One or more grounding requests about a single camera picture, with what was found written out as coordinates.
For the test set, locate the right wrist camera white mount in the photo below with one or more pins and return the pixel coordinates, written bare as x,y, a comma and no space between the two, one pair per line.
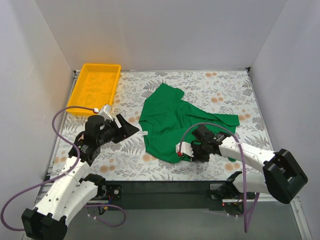
184,149

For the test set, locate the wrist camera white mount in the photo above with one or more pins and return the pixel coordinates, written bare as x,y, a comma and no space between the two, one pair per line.
105,112
184,149

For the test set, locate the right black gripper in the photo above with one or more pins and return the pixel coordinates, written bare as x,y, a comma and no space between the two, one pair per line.
198,150

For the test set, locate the yellow plastic bin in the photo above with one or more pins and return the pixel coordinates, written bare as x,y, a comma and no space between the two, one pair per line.
95,87

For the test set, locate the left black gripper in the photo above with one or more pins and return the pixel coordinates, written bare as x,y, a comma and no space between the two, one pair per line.
120,128

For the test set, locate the green t-shirt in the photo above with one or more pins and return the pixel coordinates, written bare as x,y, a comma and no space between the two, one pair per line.
165,117

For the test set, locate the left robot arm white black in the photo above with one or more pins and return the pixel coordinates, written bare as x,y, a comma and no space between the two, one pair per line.
74,187

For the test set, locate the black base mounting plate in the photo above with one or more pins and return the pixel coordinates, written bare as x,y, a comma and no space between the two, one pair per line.
168,195

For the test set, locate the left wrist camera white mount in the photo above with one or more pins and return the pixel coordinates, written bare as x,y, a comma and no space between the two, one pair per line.
105,112

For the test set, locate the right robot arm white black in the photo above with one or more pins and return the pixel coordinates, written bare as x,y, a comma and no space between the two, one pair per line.
280,175

